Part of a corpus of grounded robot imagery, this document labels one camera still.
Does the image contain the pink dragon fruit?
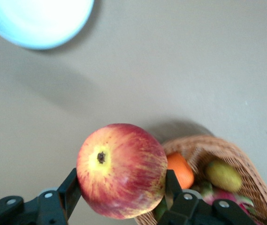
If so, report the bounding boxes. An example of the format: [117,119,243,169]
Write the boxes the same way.
[191,179,267,225]

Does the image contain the blue plate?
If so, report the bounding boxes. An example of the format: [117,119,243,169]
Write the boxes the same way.
[0,0,95,51]

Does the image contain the brown table cloth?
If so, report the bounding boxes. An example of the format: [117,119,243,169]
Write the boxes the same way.
[0,0,267,225]

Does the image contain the brown kiwi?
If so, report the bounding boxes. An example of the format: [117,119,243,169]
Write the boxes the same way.
[205,160,243,192]

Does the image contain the red yellow apple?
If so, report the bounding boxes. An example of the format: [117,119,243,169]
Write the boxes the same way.
[76,123,168,220]

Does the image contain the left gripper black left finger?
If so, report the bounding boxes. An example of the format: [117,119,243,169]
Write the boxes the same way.
[0,167,83,225]

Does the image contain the green avocado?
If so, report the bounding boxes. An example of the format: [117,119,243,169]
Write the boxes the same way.
[152,196,171,220]

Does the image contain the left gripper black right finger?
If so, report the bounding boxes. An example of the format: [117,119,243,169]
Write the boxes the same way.
[158,169,260,225]

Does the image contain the brown wicker basket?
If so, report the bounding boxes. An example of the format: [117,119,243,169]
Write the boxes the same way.
[134,135,267,225]

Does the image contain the orange fruit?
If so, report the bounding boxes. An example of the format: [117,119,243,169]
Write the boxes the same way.
[166,152,195,190]

